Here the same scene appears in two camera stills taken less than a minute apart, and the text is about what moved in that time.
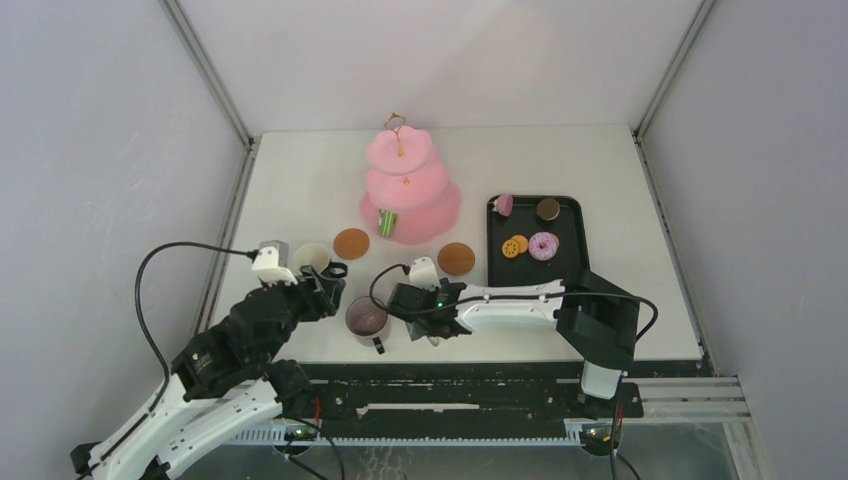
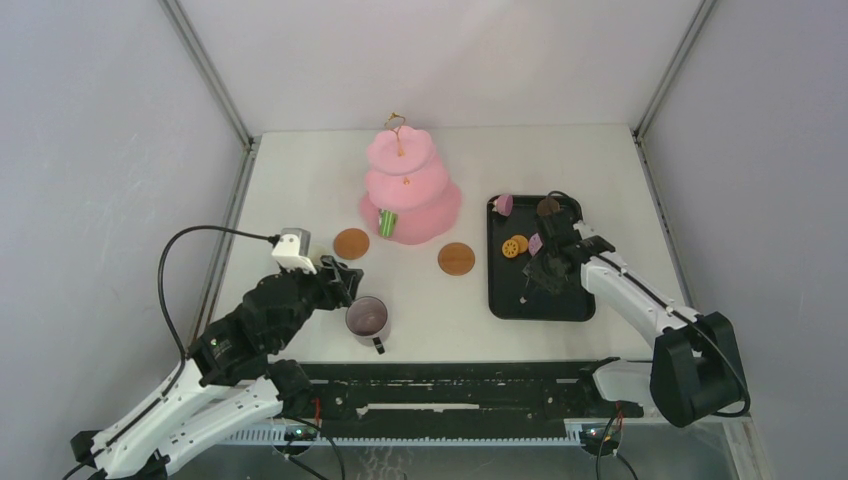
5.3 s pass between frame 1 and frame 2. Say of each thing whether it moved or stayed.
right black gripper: moved
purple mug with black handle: stayed
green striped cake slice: stayed
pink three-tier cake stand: stayed
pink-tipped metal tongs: moved
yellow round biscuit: stayed
